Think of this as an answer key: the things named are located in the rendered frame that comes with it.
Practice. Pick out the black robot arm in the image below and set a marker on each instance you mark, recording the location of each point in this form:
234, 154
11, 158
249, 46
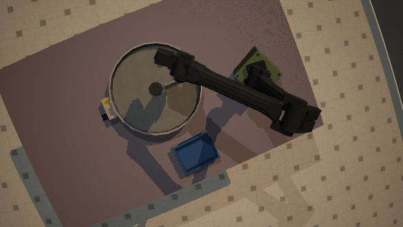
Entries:
259, 92

